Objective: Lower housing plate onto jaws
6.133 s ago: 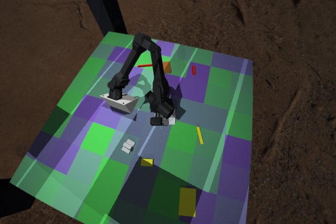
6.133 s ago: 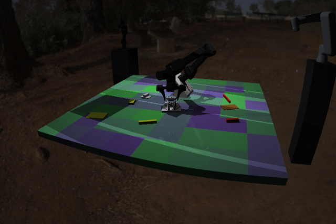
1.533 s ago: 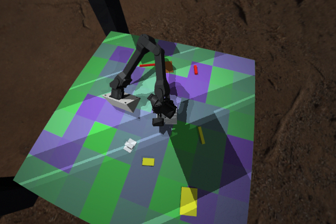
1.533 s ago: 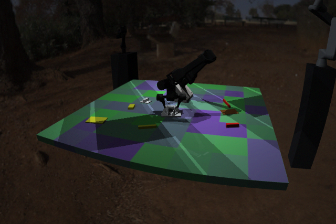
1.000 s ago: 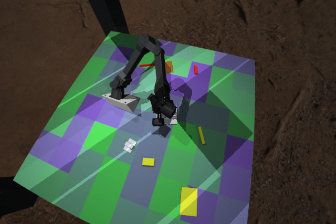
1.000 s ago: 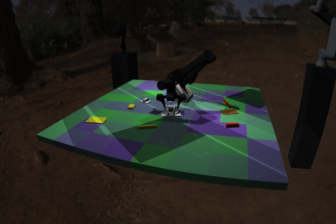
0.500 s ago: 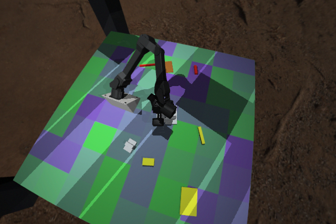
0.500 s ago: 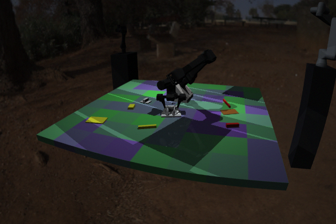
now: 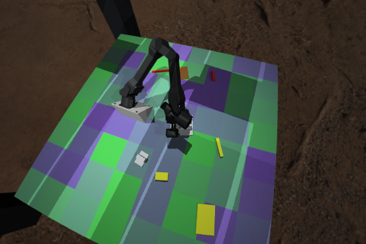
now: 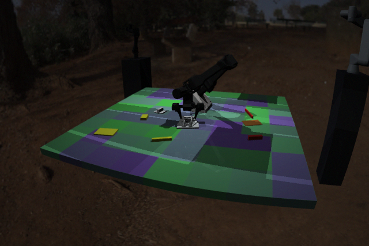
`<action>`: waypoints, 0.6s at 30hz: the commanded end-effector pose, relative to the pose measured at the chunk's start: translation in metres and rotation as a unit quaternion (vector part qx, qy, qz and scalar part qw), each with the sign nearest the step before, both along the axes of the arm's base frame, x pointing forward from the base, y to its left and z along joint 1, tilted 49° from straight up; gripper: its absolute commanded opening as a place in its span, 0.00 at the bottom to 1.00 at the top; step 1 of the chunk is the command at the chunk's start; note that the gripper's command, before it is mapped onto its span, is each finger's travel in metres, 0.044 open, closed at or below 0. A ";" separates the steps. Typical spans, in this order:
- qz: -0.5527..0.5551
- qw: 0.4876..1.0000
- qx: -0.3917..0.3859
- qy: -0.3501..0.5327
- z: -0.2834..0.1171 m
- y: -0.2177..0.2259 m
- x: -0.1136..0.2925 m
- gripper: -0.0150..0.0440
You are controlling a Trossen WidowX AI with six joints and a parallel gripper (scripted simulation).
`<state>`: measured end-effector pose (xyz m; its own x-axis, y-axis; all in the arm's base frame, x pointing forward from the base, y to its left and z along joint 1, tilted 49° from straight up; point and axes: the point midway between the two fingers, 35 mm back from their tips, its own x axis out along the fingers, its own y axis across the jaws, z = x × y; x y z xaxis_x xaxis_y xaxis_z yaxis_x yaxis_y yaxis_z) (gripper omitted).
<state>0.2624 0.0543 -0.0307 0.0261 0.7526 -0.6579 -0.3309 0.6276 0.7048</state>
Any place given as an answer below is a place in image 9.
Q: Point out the brown square plate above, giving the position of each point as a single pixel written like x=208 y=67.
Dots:
x=184 y=73

